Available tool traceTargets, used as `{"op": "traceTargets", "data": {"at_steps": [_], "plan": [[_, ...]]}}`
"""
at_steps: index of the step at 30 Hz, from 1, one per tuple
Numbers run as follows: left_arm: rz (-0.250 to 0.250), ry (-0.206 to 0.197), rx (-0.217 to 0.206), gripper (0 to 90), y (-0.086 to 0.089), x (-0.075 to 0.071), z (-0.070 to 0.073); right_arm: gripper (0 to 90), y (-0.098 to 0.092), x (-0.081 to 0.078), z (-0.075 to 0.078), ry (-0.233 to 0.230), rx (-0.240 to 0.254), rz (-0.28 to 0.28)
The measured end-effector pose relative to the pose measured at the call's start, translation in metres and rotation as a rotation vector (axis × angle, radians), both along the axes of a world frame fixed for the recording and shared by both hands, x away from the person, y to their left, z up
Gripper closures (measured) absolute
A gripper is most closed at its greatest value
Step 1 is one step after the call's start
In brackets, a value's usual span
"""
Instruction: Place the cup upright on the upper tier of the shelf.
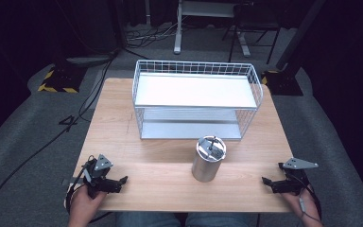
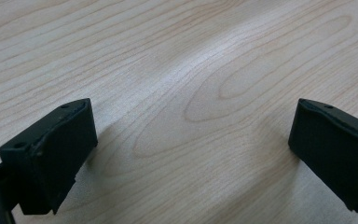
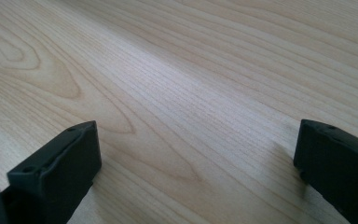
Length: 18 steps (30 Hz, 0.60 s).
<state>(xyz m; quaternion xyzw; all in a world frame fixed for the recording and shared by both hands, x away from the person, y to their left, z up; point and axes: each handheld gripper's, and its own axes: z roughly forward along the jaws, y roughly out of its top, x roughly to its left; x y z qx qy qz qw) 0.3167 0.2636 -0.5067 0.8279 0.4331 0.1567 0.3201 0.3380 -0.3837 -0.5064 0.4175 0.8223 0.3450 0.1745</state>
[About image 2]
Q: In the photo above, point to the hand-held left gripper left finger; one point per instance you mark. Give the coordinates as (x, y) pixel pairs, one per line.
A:
(52, 155)

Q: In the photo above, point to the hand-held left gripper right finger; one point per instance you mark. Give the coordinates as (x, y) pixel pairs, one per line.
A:
(332, 146)

